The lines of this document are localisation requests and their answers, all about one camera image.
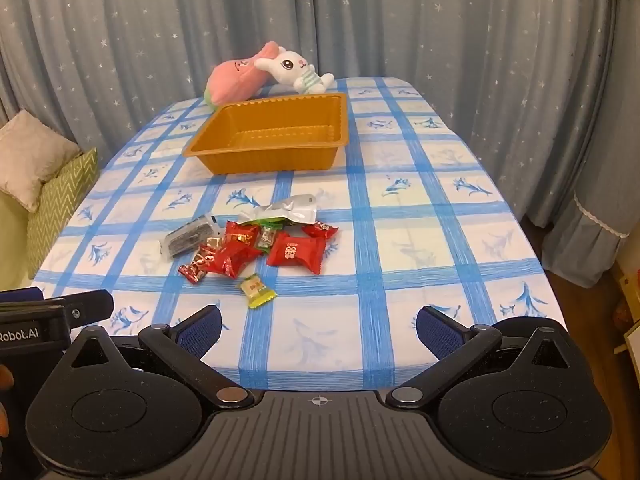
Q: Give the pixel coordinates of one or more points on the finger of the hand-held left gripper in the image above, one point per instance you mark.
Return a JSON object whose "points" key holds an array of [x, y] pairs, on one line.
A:
{"points": [[90, 307], [22, 294]]}

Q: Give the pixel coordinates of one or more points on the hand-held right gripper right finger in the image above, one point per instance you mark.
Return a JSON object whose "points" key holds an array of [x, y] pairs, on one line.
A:
{"points": [[437, 332]]}

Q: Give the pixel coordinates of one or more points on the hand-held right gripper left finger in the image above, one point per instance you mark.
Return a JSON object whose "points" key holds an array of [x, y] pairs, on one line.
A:
{"points": [[202, 332]]}

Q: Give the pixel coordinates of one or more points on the red gold candy wrapper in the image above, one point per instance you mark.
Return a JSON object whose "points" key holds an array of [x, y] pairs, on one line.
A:
{"points": [[196, 267]]}

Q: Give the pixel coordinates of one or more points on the yellow green candy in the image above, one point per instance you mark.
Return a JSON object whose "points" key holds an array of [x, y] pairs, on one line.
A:
{"points": [[255, 290]]}

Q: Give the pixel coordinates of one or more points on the clear packet of dark snack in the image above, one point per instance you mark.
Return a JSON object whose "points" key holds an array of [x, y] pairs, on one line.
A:
{"points": [[187, 237]]}

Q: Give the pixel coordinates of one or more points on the small brown green packet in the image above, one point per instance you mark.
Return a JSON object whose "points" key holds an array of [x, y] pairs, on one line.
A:
{"points": [[266, 239]]}

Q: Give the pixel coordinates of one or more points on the large red snack packet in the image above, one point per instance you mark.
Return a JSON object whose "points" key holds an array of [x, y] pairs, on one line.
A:
{"points": [[295, 255]]}

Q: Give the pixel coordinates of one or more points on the silver snack packet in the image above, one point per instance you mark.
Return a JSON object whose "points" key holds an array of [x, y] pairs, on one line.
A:
{"points": [[290, 207]]}

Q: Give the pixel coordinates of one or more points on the small red candy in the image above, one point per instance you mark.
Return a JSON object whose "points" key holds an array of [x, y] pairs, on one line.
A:
{"points": [[321, 230]]}

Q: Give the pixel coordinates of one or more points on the golden plastic tray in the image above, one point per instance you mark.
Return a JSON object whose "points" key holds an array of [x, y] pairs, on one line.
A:
{"points": [[270, 160]]}

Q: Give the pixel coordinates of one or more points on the person's left hand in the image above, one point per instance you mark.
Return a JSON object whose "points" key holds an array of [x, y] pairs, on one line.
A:
{"points": [[6, 379]]}

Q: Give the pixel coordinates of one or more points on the green sofa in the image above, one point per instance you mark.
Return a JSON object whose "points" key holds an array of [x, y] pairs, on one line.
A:
{"points": [[12, 250]]}

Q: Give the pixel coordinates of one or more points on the blue checked tablecloth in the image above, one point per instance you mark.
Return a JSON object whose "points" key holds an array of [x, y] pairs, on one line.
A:
{"points": [[400, 260]]}

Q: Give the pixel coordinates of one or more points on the green zigzag cushion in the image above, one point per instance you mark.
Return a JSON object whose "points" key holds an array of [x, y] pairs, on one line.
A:
{"points": [[60, 200]]}

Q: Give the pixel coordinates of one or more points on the beige cushion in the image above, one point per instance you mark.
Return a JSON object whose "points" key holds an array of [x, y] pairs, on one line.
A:
{"points": [[30, 155]]}

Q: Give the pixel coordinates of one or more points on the curtain with lace trim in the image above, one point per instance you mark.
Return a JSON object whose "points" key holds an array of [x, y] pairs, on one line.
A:
{"points": [[600, 160]]}

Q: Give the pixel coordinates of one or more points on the pink plush toy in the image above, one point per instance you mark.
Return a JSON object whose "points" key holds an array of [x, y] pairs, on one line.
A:
{"points": [[232, 77]]}

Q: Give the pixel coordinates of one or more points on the white rabbit plush toy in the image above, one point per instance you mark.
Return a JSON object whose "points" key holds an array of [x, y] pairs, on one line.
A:
{"points": [[290, 67]]}

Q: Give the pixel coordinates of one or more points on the grey-blue star curtain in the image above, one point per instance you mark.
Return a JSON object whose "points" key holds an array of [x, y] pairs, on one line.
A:
{"points": [[450, 20]]}

